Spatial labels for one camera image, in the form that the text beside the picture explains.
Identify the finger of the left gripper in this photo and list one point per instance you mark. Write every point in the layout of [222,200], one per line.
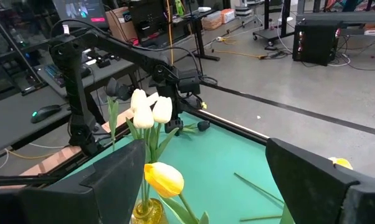
[178,126]
[169,127]

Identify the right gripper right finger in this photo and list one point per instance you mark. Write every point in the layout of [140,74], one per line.
[318,193]

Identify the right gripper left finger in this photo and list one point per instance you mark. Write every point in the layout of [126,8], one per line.
[81,199]

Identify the white artificial tulip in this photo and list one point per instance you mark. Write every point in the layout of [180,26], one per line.
[143,118]
[138,99]
[162,109]

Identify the dark purple artificial tulip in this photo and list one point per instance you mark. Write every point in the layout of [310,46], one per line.
[203,126]

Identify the yellow artificial tulip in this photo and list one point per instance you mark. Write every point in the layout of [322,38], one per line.
[341,162]
[164,179]

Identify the green stems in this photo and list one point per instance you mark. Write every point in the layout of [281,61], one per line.
[113,112]

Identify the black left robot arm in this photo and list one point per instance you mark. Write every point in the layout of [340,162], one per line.
[66,77]

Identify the yellow glass vase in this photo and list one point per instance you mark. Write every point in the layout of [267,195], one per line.
[150,214]

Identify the brown wooden board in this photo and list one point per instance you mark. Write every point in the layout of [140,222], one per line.
[53,161]

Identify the black standing desk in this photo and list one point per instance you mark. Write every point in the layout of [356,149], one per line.
[200,37]

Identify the white storage box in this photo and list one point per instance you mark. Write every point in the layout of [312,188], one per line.
[211,20]

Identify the black computer mouse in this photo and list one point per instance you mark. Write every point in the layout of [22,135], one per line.
[45,113]

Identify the brown cardboard box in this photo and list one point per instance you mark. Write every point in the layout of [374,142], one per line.
[120,26]

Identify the green bottle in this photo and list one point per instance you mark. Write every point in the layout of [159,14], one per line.
[179,7]

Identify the orange storage box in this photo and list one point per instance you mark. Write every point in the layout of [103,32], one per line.
[228,15]

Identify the black office desk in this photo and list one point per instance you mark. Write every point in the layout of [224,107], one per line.
[16,118]

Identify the black keyboard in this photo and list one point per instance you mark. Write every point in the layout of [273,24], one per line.
[55,74]

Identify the black wheeled cart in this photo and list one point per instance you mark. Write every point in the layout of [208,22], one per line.
[273,31]

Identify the dark display screen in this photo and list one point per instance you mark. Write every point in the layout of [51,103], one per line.
[80,11]

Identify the black computer case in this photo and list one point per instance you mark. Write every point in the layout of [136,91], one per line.
[315,43]

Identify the clear water bottle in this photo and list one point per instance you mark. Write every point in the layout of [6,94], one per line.
[17,37]

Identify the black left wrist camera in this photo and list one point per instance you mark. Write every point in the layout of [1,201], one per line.
[189,82]

